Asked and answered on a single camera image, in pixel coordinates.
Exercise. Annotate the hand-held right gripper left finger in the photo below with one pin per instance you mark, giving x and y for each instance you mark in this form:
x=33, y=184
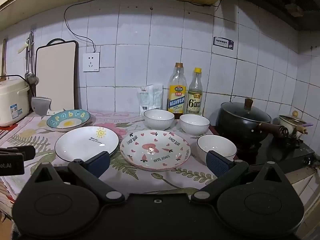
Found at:
x=98, y=160

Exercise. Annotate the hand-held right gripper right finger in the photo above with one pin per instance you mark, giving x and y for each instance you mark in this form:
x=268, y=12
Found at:
x=218, y=162

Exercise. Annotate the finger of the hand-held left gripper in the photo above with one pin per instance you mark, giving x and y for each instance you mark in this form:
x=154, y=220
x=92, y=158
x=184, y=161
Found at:
x=25, y=152

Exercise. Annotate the white ribbed bowl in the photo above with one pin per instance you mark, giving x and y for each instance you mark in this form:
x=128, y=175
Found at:
x=158, y=120
x=217, y=143
x=194, y=126

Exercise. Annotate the white sun-print plate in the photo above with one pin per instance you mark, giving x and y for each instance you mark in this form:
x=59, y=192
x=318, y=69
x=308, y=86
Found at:
x=82, y=143

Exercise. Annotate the blue egg-print plate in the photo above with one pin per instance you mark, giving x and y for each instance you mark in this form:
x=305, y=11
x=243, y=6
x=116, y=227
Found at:
x=67, y=123

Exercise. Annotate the pink heart-print plate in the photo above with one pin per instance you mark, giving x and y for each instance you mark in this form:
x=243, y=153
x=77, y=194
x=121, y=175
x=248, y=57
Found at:
x=155, y=151

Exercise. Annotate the floral tablecloth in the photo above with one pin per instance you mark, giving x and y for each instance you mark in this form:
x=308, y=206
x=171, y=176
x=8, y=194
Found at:
x=130, y=177

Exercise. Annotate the steel cleaver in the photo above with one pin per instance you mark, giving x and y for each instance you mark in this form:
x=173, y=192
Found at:
x=41, y=105

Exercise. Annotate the glass pot lid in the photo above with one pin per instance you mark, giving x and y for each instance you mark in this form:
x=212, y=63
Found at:
x=240, y=113

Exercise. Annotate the white rice cooker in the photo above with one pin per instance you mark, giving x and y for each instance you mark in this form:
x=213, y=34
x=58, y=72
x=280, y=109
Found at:
x=12, y=100

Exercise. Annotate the black gas stove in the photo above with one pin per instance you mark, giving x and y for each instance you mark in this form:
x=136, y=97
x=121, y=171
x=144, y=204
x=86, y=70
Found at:
x=280, y=152

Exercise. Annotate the clear vinegar bottle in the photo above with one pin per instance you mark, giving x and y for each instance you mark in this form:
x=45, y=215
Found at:
x=195, y=100

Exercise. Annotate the metal ladle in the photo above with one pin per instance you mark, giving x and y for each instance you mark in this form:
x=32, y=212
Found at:
x=30, y=76

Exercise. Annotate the white plastic seasoning bag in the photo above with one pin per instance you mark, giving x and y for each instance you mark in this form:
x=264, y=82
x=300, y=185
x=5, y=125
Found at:
x=144, y=100

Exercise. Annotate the yellow-label cooking wine bottle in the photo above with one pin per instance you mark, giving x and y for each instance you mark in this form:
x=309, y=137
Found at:
x=177, y=97

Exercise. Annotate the small cream enamel pot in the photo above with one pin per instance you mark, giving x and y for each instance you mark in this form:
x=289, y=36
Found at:
x=290, y=130

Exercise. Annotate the white cutting board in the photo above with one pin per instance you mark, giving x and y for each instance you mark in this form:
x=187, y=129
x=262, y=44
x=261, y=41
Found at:
x=55, y=77

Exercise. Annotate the small enamel pot lid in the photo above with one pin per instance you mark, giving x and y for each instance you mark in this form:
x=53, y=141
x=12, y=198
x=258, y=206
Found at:
x=291, y=117

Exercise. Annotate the clear plastic seasoning bag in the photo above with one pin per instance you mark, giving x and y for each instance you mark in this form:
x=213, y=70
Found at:
x=157, y=96

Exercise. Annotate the purple utensil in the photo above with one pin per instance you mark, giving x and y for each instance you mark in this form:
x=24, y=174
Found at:
x=308, y=124

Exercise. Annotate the range hood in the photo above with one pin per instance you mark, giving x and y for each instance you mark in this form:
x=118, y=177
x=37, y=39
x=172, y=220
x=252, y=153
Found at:
x=282, y=2

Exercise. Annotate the white wall socket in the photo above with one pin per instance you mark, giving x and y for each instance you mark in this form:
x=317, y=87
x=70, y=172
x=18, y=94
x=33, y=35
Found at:
x=91, y=62

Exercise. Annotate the wall sticker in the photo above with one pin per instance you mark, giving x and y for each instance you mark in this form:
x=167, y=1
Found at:
x=223, y=43

